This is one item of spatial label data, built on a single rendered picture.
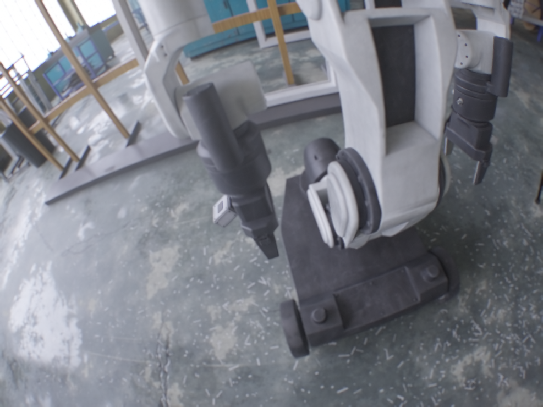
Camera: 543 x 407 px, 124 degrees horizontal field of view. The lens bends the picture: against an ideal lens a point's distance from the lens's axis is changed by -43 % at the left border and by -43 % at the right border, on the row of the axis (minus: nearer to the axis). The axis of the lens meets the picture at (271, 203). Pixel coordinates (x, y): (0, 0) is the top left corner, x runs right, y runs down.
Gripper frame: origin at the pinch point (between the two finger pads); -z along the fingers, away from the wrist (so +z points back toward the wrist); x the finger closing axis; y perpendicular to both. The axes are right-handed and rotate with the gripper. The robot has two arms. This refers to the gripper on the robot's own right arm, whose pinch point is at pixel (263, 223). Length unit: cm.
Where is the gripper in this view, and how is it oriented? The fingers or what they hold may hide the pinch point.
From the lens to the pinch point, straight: 44.1
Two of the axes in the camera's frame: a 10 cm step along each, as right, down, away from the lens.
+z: -2.6, -6.9, -6.7
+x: 1.6, 6.6, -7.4
